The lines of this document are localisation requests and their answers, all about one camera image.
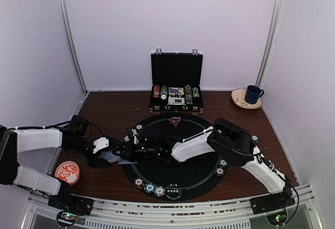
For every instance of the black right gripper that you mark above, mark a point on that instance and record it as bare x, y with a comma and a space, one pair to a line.
128, 154

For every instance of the red black chips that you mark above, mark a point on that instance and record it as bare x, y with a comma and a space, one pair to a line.
139, 183
220, 171
139, 127

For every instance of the black poker chip case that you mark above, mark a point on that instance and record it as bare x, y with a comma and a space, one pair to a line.
176, 69

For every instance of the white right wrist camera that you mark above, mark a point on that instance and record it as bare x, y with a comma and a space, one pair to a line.
132, 135

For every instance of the left aluminium frame post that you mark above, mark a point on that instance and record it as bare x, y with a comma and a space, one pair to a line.
71, 46

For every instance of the dark blue mug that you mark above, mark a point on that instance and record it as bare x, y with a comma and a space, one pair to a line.
253, 94

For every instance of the purple green chip row in case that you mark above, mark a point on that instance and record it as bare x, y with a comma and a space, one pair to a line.
195, 92

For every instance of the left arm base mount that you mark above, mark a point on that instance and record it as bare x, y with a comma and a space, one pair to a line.
70, 211

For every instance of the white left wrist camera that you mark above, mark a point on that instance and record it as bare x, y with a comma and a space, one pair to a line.
100, 144

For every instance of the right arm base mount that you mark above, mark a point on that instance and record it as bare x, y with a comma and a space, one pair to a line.
275, 207

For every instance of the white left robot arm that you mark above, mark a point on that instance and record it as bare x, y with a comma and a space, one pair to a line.
17, 142

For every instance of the blue card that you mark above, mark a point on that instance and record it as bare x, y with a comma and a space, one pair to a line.
125, 162

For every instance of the red white round coaster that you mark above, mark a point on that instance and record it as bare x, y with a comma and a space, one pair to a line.
69, 172

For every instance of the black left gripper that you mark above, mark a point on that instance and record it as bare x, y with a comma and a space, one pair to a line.
93, 161

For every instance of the right aluminium frame post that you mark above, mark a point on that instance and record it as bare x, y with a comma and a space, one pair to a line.
269, 45

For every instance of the front aluminium rail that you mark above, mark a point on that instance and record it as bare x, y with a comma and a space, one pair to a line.
233, 213

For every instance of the white card box in case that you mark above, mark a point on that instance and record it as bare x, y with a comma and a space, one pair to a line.
176, 100

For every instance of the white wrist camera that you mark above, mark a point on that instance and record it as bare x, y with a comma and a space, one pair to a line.
100, 144
132, 135

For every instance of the blue playing card deck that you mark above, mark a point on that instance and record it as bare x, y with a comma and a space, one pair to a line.
109, 156

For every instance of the clear round dealer button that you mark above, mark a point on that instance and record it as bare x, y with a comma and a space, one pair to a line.
173, 191

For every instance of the green chip stack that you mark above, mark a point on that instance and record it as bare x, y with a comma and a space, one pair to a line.
255, 138

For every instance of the white blue chips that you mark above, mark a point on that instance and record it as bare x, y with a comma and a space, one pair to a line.
159, 191

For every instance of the red triangle all-in marker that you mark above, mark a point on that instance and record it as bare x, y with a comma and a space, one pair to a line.
175, 121

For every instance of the red chip row in case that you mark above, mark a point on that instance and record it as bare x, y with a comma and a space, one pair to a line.
156, 91

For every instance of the green chips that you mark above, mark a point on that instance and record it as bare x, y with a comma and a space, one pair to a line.
149, 188
223, 163

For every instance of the aluminium frame post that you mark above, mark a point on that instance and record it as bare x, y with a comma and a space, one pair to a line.
71, 46
269, 45

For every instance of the multicolour chip row in case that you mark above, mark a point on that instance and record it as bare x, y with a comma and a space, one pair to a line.
188, 95

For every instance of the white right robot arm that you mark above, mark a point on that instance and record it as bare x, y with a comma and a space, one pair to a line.
236, 146

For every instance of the beige ceramic plate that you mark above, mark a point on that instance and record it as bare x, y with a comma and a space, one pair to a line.
238, 97

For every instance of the round black poker mat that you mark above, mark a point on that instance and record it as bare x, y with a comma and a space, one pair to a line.
195, 176

